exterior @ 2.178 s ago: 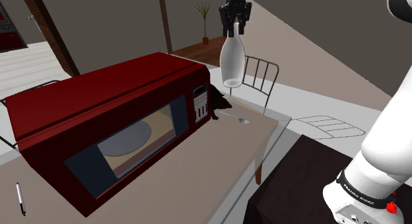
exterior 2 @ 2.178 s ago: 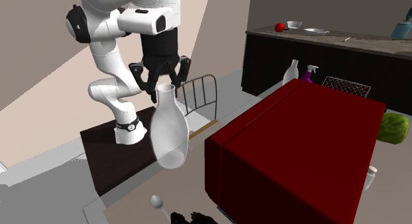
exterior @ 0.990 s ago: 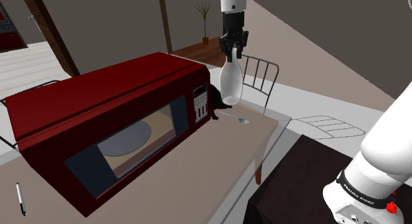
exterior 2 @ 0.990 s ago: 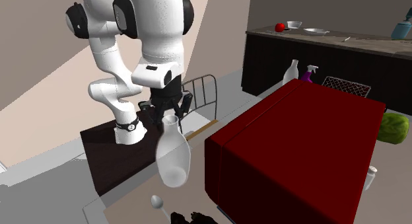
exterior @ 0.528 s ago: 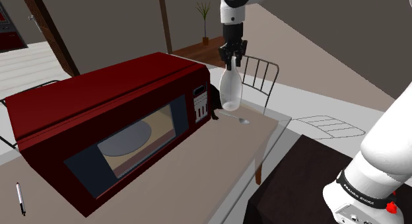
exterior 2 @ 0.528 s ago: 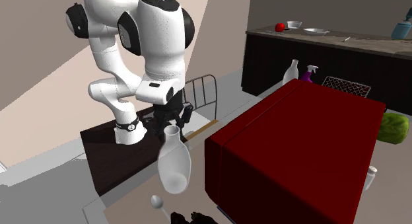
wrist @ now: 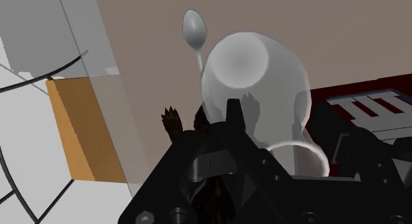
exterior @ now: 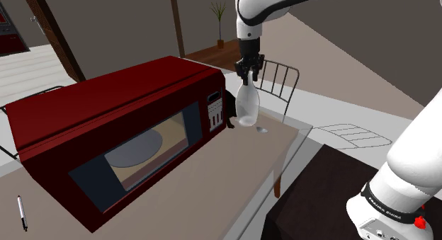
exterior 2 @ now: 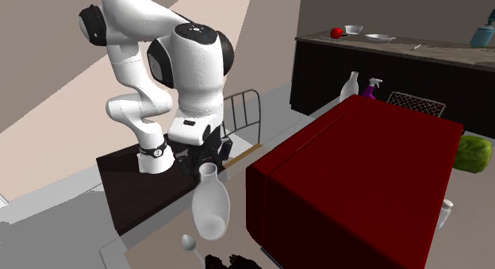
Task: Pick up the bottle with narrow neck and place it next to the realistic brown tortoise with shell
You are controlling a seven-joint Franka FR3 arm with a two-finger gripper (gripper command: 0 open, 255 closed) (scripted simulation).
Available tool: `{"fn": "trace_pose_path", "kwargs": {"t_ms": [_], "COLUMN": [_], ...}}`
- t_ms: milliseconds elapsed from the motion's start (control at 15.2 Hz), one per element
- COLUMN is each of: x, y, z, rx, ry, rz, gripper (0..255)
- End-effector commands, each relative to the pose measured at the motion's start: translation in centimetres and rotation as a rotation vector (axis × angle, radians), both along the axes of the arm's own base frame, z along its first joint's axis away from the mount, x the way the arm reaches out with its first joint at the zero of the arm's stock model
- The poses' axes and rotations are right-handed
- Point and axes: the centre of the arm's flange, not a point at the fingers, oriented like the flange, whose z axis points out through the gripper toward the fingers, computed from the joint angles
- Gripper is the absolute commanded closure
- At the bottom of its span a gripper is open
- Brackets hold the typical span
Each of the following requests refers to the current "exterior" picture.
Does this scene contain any green potted plant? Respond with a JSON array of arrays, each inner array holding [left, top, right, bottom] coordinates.
[[209, 1, 227, 50]]

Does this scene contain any white and black pen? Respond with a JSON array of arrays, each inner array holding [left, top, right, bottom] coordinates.
[[16, 195, 29, 232]]

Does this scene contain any black object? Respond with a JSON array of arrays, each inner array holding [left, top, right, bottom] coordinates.
[[224, 90, 239, 130]]

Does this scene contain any clear glass bottle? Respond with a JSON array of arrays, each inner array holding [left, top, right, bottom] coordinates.
[[235, 72, 261, 127]]

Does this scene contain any red microwave oven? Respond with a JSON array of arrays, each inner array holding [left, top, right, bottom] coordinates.
[[4, 55, 227, 234]]

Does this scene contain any black wire chair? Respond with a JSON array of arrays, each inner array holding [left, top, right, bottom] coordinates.
[[254, 58, 300, 125], [0, 85, 67, 161]]

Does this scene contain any dark robot stand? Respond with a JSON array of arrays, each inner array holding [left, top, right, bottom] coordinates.
[[260, 144, 380, 240]]

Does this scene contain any red wall appliance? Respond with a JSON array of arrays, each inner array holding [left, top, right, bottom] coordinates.
[[0, 1, 31, 57]]

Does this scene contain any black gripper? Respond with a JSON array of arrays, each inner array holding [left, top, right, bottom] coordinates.
[[235, 38, 266, 86]]

